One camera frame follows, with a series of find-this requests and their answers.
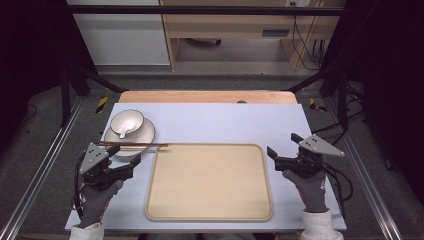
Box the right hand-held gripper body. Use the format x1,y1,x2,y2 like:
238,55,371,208
274,134,346,178

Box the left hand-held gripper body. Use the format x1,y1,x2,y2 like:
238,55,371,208
78,142,134,192

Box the brown wooden chopstick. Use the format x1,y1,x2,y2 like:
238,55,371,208
96,143,170,149
96,141,169,146

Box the white ceramic spoon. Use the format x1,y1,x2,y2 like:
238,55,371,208
117,118,137,140

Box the white plate with dark rim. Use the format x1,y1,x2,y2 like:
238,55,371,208
103,117,157,158

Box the white bowl with dark rim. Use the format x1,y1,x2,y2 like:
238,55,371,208
109,108,146,139

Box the beige rectangular tray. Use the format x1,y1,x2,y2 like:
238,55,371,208
144,142,274,223

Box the person's right hand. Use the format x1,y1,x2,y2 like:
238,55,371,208
282,168,330,214

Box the person's left hand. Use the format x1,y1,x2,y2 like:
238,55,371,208
77,179,125,229

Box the yellow and black tape marker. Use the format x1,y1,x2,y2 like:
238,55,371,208
308,97,328,113
95,96,110,114

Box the black metal stand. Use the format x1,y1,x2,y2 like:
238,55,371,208
59,63,129,128
287,63,350,132

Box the black curtain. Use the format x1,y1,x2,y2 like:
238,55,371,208
321,0,424,204
0,0,98,151

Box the white cabinet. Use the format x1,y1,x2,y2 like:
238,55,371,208
65,0,171,66

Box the light wooden desk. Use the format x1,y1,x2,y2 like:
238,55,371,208
159,0,347,72

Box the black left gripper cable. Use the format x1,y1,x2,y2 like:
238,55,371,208
73,153,85,218

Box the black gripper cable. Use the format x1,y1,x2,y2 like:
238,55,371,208
73,153,85,218
320,161,354,214

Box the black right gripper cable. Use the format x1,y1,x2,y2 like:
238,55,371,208
320,161,354,214

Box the aluminium floor rail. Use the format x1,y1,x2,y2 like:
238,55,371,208
323,97,405,240
0,97,85,240

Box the black floor cables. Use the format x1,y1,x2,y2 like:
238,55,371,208
312,81,368,142

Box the hanging black cables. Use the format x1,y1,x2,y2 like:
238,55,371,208
291,1,327,71

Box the black horizontal frame bar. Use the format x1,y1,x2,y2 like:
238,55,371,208
65,4,345,17

